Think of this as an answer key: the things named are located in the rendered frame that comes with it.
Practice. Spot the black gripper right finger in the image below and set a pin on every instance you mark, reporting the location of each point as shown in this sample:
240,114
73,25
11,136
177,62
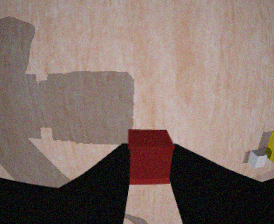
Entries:
207,193

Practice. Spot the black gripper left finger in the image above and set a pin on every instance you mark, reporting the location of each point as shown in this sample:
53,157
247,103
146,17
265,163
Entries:
98,196

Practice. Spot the red block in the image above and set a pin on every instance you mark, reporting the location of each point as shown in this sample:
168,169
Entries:
150,156

